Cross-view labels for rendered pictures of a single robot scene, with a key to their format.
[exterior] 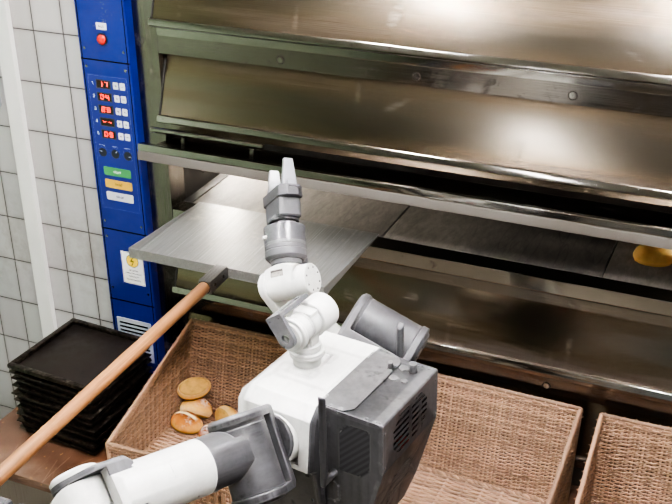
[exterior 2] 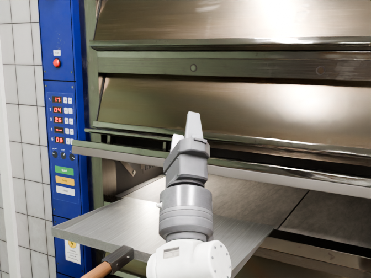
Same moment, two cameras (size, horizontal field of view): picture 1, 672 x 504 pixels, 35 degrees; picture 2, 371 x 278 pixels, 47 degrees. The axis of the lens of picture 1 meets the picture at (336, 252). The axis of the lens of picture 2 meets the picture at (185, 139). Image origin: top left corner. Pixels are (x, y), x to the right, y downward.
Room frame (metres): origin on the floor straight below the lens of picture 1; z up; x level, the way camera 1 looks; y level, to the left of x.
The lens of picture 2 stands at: (1.34, 0.05, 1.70)
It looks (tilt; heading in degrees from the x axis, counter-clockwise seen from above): 12 degrees down; 5
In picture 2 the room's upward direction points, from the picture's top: straight up
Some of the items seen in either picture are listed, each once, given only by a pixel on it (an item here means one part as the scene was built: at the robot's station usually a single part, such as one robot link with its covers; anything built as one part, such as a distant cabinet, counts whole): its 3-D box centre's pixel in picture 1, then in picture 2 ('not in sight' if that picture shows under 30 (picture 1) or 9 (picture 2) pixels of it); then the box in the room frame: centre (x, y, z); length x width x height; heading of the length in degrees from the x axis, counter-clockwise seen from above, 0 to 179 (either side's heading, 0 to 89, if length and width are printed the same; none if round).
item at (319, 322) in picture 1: (307, 327); not in sight; (1.60, 0.05, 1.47); 0.10 x 0.07 x 0.09; 148
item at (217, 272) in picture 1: (213, 278); (117, 259); (2.29, 0.30, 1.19); 0.09 x 0.04 x 0.03; 156
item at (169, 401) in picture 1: (240, 420); not in sight; (2.36, 0.26, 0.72); 0.56 x 0.49 x 0.28; 67
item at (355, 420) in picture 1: (337, 433); not in sight; (1.56, 0.00, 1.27); 0.34 x 0.30 x 0.36; 148
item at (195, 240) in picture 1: (255, 241); (165, 226); (2.49, 0.21, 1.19); 0.55 x 0.36 x 0.03; 66
